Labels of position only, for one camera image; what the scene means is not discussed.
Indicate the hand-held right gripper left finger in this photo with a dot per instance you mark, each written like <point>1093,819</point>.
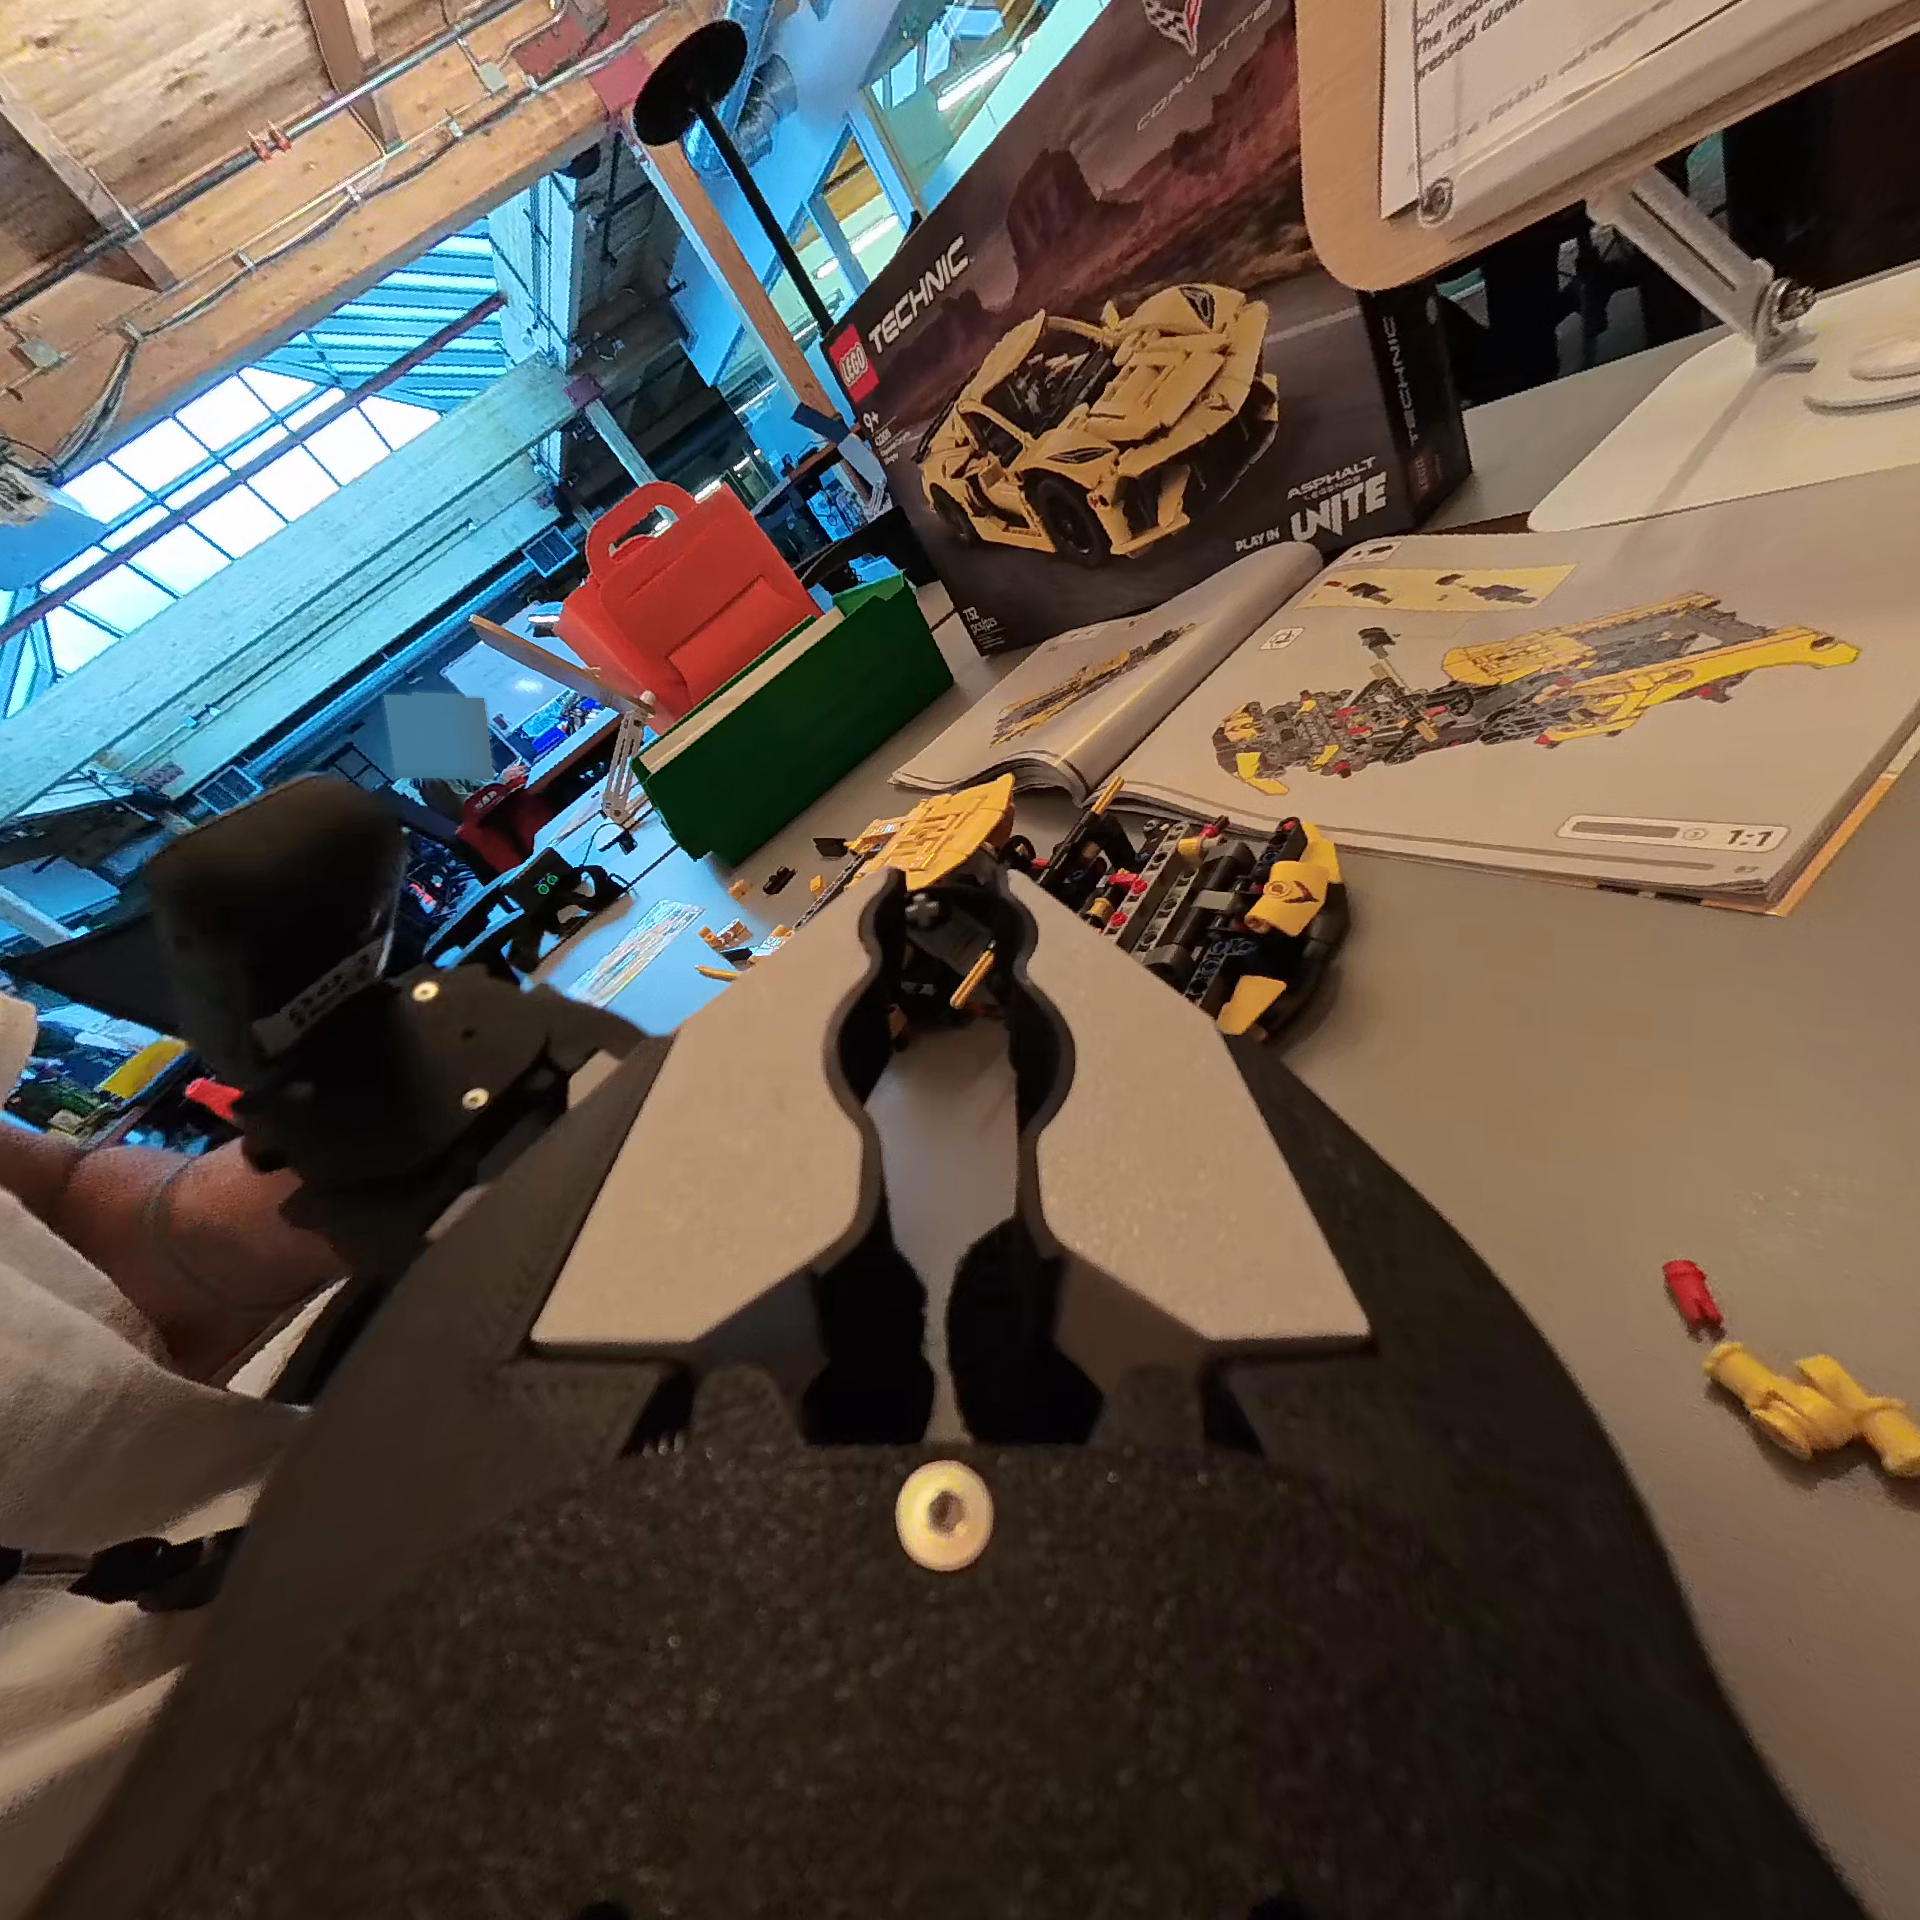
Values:
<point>707,1186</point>

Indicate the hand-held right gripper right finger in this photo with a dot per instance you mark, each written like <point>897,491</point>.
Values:
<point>1200,1186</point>

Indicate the yellow toy brick car model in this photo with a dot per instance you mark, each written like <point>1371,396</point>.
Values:
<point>1273,899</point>

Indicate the black toy axle connector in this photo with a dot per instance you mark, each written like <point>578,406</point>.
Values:
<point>929,909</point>

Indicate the person's left forearm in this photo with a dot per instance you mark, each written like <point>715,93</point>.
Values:
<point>227,1261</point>

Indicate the colourful sticker sheet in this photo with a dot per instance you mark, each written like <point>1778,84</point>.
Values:
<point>639,952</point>

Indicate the yellow angled toy brick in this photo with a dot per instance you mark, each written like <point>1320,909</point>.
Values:
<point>730,938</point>

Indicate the small black toy robot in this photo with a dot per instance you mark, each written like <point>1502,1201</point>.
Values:
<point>564,885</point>

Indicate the blue wristband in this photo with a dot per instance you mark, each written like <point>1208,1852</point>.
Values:
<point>158,1201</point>

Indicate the red office chair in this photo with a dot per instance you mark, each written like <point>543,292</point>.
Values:
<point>493,819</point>

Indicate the green storage bin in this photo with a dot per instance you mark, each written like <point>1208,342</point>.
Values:
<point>811,736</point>

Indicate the white paper stack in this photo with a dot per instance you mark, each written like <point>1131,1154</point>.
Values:
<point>736,713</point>

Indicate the open instruction booklet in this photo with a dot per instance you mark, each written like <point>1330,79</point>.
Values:
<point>1501,750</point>

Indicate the orange felt bag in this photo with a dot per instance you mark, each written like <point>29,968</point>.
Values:
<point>691,600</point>

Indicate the scattered small toy brick pieces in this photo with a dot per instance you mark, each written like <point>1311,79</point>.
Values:
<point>1801,1396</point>

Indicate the toy car set box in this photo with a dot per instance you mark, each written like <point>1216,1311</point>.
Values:
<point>1123,377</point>

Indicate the black disc-topped pole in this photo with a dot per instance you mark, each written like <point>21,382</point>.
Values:
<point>691,66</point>

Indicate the printed instruction sheet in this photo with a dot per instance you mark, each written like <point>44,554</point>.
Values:
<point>1575,91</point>

